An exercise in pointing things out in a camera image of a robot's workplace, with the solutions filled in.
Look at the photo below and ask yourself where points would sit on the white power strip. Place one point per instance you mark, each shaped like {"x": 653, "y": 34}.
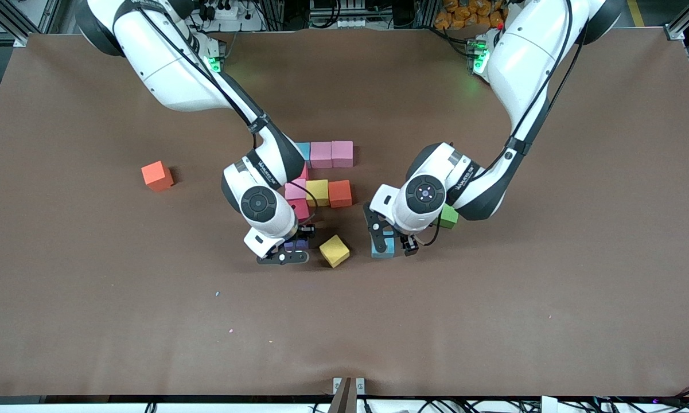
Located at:
{"x": 229, "y": 11}

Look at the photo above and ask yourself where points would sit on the orange foam cube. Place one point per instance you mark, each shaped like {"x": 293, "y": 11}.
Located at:
{"x": 339, "y": 193}
{"x": 156, "y": 175}

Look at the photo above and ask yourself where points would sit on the green foam cube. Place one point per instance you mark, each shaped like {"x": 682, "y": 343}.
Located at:
{"x": 450, "y": 217}

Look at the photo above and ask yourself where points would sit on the pink foam cube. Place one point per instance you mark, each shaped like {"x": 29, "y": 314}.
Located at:
{"x": 296, "y": 189}
{"x": 321, "y": 155}
{"x": 342, "y": 155}

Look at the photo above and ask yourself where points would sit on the brown table cover sheet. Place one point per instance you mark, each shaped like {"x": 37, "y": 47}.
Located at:
{"x": 493, "y": 315}

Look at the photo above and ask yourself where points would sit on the blue foam cube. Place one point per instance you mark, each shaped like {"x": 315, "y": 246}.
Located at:
{"x": 305, "y": 150}
{"x": 385, "y": 249}

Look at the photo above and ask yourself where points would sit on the bag of orange lumps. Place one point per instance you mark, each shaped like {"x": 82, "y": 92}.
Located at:
{"x": 464, "y": 14}

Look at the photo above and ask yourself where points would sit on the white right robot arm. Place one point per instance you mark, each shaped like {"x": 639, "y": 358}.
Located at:
{"x": 166, "y": 63}

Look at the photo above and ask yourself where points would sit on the yellow foam cube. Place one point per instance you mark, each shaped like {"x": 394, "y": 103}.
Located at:
{"x": 317, "y": 193}
{"x": 334, "y": 250}

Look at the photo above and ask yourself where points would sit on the camera mount post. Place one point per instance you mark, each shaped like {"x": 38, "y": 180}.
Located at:
{"x": 344, "y": 401}

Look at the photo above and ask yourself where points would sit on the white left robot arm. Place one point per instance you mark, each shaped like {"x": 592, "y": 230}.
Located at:
{"x": 528, "y": 57}

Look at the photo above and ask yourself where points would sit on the silver aluminium frame strut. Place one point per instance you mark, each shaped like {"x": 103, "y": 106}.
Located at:
{"x": 688, "y": 14}
{"x": 7, "y": 23}

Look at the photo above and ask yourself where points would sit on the white table frame rail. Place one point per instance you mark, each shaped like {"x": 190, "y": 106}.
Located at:
{"x": 63, "y": 409}

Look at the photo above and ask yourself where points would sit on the red foam cube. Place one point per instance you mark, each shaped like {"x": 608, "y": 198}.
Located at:
{"x": 304, "y": 173}
{"x": 302, "y": 209}

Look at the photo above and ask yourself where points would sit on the purple foam cube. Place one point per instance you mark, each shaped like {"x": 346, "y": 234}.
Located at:
{"x": 295, "y": 245}

